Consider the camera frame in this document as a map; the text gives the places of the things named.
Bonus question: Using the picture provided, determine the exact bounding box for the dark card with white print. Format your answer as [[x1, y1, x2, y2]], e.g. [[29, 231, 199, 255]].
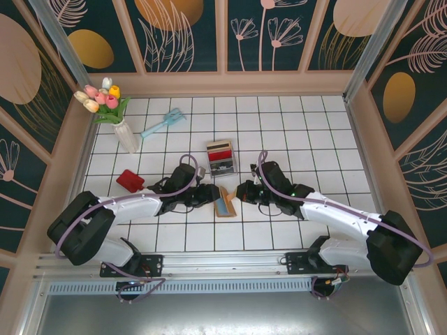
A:
[[209, 163, 235, 177]]

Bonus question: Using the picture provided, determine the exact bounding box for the red card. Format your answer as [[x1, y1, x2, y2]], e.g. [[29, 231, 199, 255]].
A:
[[207, 148, 233, 160]]

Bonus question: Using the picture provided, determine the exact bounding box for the red block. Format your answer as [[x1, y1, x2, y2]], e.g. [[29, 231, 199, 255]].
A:
[[115, 169, 146, 193]]

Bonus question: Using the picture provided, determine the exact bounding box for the light blue toy rake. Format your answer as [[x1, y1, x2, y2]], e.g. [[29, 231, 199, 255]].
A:
[[140, 107, 188, 140]]

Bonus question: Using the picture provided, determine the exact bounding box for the white ribbed vase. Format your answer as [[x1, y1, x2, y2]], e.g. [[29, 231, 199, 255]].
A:
[[112, 120, 140, 154]]

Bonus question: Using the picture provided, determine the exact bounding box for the pastel tulip bouquet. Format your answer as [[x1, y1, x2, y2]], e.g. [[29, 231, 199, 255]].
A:
[[73, 76, 133, 126]]

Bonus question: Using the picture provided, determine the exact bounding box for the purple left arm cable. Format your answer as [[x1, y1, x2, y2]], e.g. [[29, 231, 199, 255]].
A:
[[55, 153, 203, 305]]

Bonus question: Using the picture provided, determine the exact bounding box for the aluminium mounting rail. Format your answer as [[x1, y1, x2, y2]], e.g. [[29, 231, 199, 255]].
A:
[[33, 248, 413, 281]]

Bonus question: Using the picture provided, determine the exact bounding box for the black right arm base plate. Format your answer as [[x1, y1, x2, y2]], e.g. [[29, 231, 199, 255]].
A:
[[285, 251, 350, 276]]

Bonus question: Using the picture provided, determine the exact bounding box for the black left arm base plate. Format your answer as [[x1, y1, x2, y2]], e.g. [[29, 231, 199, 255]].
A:
[[100, 254, 164, 278]]

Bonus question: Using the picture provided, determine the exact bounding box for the slotted grey cable duct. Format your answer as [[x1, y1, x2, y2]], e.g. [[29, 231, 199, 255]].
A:
[[47, 281, 314, 295]]

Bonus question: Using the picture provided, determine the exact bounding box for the aluminium frame post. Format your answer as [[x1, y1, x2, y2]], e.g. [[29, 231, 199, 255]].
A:
[[29, 0, 91, 87], [344, 0, 409, 103]]

